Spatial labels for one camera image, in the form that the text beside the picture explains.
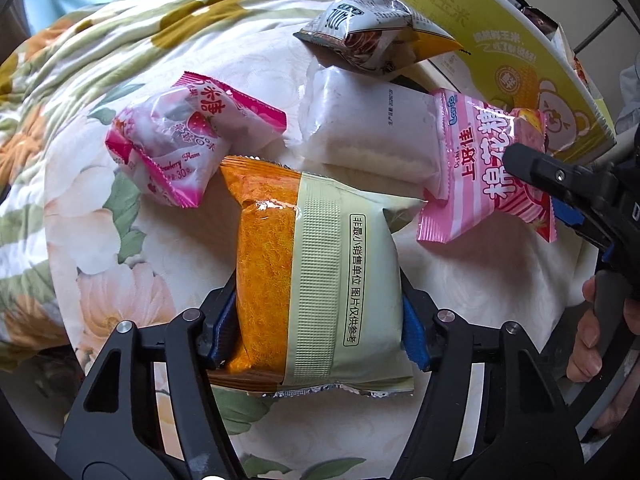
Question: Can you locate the plain white snack packet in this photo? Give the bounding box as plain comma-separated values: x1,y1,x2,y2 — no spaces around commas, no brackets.
297,67,441,186

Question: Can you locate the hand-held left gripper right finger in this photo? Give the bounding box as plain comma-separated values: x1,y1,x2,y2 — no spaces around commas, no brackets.
390,267,586,480

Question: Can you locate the person's light grey clothing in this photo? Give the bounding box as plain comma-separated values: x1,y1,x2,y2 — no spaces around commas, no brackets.
616,65,640,133

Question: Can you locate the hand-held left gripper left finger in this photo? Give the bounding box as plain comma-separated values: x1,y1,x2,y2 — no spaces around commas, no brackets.
55,272,246,480

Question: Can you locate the pink striped marshmallow packet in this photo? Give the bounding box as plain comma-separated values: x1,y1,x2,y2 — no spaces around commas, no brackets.
417,87,558,246

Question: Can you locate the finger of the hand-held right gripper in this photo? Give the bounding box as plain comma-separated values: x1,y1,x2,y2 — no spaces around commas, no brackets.
502,142,618,216
550,199,616,256

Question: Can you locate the floral tablecloth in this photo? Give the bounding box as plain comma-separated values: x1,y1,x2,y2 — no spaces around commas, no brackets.
42,25,601,480

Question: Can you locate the orange and green snack packet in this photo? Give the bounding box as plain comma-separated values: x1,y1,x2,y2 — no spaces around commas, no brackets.
207,156,428,398

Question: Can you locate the black thin stand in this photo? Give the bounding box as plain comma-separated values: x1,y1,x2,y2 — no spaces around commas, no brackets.
570,0,628,56

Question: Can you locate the yellow-green cardboard box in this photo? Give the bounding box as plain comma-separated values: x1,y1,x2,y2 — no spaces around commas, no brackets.
385,0,617,166

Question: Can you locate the pink strawberry candy packet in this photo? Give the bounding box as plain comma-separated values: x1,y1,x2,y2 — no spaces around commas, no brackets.
105,71,288,209

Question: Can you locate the person's right hand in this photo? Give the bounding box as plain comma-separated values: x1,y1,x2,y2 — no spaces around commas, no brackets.
567,277,616,383

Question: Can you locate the grey white snack packet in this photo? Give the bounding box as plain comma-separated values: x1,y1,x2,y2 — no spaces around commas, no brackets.
292,0,471,73

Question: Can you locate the floral blanket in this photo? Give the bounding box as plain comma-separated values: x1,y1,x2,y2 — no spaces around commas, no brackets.
0,0,391,376

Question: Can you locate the dark brown snack packet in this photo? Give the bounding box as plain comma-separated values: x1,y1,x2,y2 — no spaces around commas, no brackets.
520,5,558,41

